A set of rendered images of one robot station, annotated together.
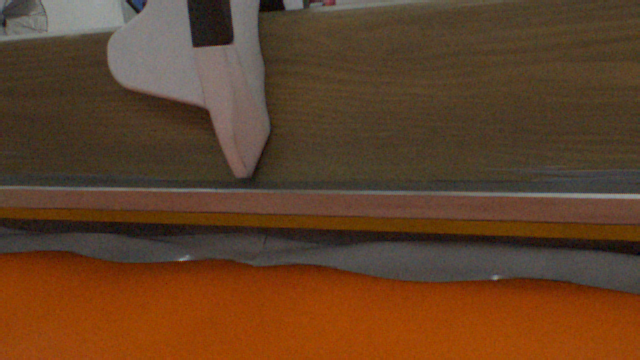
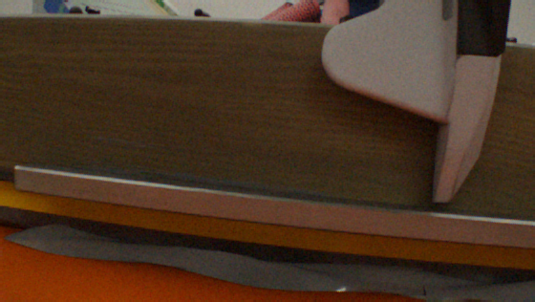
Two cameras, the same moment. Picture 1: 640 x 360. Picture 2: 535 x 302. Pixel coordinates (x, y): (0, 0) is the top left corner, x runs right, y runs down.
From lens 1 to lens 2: 0.14 m
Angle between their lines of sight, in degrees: 14
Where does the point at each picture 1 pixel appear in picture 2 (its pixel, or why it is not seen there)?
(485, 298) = not seen: outside the picture
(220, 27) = (499, 39)
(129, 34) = (360, 29)
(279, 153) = (476, 181)
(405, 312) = not seen: outside the picture
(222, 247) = (375, 279)
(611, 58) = not seen: outside the picture
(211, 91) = (460, 102)
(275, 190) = (486, 218)
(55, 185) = (194, 186)
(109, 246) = (235, 268)
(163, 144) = (339, 156)
